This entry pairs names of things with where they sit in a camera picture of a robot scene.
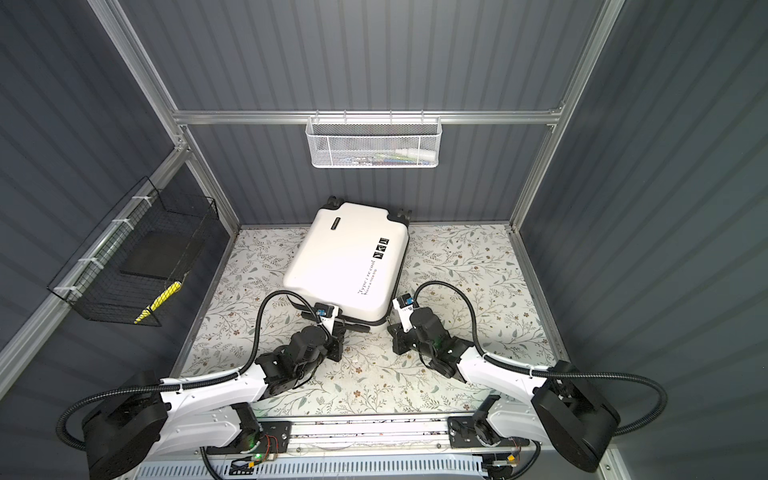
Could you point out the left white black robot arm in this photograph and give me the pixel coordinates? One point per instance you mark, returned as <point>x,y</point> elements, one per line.
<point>147,417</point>

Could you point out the white wire mesh basket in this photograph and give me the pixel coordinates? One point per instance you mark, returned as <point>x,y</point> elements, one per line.
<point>367,145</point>

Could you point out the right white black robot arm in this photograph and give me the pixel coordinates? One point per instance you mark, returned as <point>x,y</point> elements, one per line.
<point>557,404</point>

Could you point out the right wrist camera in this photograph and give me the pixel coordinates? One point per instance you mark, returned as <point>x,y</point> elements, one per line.
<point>404,306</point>

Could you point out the black carry-on suitcase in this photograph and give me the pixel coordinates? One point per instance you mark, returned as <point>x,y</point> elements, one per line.
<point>352,258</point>

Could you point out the white perforated vent panel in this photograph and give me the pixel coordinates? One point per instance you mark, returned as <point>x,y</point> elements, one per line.
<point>357,467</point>

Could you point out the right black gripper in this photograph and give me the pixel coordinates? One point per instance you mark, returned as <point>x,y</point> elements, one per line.
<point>398,334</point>

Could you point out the aluminium front rail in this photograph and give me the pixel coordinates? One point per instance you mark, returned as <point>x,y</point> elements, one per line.
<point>366,433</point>

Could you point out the yellow black striped item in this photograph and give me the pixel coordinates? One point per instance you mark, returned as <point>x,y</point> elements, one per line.
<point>158,301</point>

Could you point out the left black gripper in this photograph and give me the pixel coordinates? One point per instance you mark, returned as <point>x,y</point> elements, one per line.
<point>336,342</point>

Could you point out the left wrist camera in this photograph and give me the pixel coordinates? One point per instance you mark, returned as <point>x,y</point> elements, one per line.
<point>327,315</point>

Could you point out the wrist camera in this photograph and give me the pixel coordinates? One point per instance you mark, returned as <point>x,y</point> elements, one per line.
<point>404,306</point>
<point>327,315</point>

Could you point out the white tube in basket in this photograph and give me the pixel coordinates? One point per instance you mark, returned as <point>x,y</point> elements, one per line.
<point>417,156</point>

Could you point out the black wire mesh basket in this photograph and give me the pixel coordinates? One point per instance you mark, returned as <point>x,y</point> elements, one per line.
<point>152,243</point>

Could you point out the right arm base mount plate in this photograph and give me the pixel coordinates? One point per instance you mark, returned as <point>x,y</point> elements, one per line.
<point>463,434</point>

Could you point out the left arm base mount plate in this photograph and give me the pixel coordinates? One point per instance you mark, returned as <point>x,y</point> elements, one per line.
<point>270,437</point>

